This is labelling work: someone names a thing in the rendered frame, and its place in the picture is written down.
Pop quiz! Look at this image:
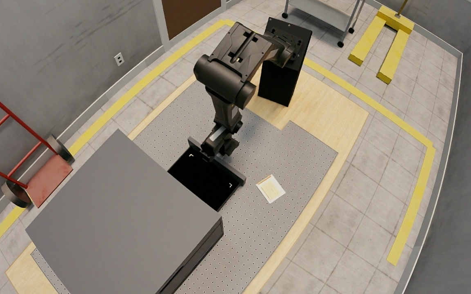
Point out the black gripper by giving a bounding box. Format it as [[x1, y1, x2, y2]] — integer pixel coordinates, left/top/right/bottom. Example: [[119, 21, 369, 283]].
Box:
[[219, 136, 239, 156]]

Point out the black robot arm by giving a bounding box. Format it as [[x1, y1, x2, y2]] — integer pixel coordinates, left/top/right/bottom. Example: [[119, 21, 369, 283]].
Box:
[[193, 22, 303, 163]]

